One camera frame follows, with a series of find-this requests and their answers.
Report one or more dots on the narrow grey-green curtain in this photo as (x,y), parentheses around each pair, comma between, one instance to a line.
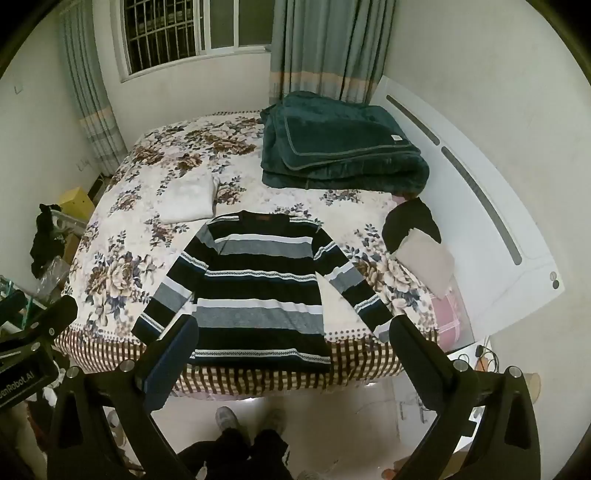
(92,101)

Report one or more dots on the pink cloth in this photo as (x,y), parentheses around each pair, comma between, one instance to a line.
(450,314)

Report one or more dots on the clear plastic bag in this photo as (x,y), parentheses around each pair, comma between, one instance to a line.
(53,281)

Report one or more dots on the beige folded cloth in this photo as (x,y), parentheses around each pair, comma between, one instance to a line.
(425,261)

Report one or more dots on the person's left shoe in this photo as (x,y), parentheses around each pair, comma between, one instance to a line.
(227,419)

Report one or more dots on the person's right leg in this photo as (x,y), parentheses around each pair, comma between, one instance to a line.
(274,454)

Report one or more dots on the floral bed sheet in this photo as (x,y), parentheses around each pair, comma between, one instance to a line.
(134,230)

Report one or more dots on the black garment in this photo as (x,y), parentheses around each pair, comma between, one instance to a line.
(411,217)

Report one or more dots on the person's leg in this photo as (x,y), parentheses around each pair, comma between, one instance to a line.
(274,454)
(217,454)

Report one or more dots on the striped knit sweater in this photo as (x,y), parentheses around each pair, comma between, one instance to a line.
(258,295)

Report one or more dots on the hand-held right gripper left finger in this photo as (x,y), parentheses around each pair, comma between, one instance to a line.
(168,364)

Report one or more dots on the white cloth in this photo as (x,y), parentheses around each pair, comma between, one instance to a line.
(189,198)

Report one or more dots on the white bed headboard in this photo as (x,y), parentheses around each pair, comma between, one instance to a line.
(489,258)

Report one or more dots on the person's left leg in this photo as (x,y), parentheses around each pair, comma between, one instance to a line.
(217,454)

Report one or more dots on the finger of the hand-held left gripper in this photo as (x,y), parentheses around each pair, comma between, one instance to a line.
(51,321)

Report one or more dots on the yellow box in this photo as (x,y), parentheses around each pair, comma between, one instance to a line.
(76,205)

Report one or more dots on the black hanging clothing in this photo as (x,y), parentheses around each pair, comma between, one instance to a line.
(46,240)

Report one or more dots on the wide grey-green curtain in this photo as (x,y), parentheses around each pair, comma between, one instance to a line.
(323,46)

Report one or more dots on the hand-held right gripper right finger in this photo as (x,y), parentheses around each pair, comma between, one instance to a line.
(415,355)

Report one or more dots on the barred window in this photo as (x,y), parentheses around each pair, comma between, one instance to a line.
(184,32)

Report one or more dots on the teal folded blanket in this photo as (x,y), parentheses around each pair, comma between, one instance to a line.
(337,138)

